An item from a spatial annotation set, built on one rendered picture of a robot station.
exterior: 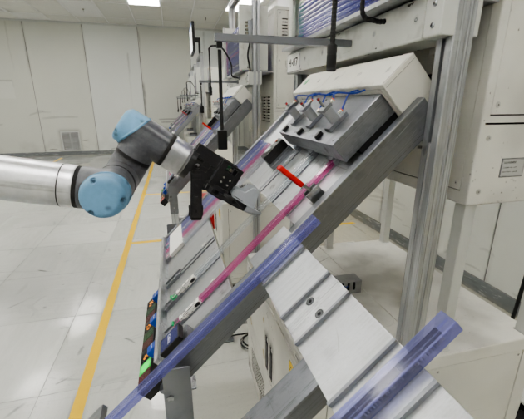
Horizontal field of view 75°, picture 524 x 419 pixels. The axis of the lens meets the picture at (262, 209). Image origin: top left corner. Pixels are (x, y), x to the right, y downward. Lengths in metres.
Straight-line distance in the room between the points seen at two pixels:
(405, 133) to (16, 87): 9.61
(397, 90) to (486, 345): 0.69
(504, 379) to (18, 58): 9.85
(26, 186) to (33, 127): 9.26
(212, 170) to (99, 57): 8.85
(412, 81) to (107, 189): 0.57
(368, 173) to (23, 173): 0.58
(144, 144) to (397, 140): 0.49
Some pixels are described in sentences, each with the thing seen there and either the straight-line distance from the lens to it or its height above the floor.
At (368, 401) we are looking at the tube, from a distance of 0.27.
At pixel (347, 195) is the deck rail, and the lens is 0.65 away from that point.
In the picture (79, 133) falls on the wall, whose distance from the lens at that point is 9.65.
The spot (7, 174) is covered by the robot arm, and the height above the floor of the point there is 1.10.
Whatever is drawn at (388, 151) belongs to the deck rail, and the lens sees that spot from 0.68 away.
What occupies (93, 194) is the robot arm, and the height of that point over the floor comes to 1.06.
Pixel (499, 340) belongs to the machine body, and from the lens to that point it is 1.13.
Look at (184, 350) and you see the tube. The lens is 0.47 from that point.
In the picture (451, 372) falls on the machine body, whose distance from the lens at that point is 1.06.
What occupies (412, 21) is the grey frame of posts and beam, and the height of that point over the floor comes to 1.34.
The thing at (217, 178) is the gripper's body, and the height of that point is 1.05.
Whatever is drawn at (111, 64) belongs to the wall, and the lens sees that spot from 9.50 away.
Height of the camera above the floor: 1.20
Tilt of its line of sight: 17 degrees down
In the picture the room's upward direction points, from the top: straight up
